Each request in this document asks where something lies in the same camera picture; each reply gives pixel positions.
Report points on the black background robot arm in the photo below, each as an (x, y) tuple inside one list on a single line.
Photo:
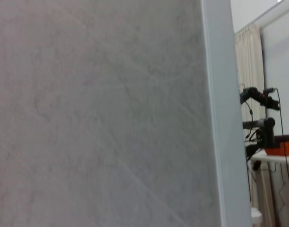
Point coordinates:
[(255, 93)]

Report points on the gray partition panel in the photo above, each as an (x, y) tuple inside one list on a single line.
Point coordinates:
[(99, 113)]

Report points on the cream curtain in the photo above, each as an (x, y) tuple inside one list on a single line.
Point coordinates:
[(249, 59)]

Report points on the white background table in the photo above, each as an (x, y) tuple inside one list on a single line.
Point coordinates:
[(265, 159)]

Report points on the orange basket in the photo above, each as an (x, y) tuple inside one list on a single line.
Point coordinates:
[(279, 151)]

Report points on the white board panel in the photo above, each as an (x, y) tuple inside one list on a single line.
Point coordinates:
[(281, 59)]

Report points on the white partition post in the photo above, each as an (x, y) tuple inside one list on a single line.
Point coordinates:
[(224, 113)]

